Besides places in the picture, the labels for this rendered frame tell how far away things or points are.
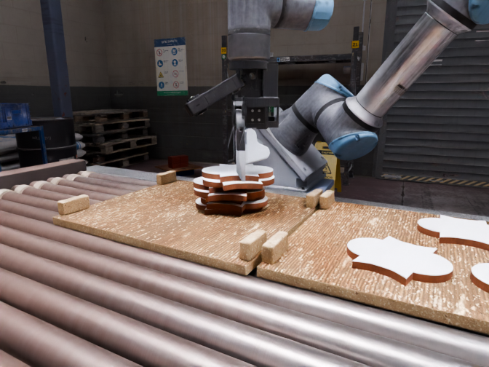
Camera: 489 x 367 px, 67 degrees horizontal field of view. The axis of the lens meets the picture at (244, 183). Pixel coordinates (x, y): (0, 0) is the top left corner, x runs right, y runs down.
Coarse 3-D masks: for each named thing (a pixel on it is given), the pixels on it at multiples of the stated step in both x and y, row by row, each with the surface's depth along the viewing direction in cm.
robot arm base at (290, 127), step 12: (288, 108) 111; (276, 120) 111; (288, 120) 108; (300, 120) 106; (276, 132) 109; (288, 132) 108; (300, 132) 107; (312, 132) 108; (288, 144) 108; (300, 144) 110; (300, 156) 113
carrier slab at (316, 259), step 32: (320, 224) 64; (352, 224) 64; (384, 224) 64; (416, 224) 64; (288, 256) 52; (320, 256) 52; (448, 256) 52; (480, 256) 52; (320, 288) 45; (352, 288) 43; (384, 288) 43; (416, 288) 43; (448, 288) 43; (448, 320) 39; (480, 320) 37
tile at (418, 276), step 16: (352, 240) 54; (368, 240) 54; (384, 240) 54; (352, 256) 51; (368, 256) 49; (384, 256) 49; (400, 256) 49; (416, 256) 49; (432, 256) 49; (384, 272) 46; (400, 272) 45; (416, 272) 45; (432, 272) 45; (448, 272) 45
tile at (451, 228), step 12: (444, 216) 65; (420, 228) 61; (432, 228) 59; (444, 228) 59; (456, 228) 59; (468, 228) 59; (480, 228) 59; (444, 240) 56; (456, 240) 56; (468, 240) 55; (480, 240) 54
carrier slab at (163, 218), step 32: (160, 192) 84; (192, 192) 84; (64, 224) 67; (96, 224) 64; (128, 224) 64; (160, 224) 64; (192, 224) 64; (224, 224) 64; (256, 224) 64; (288, 224) 64; (192, 256) 53; (224, 256) 52; (256, 256) 52
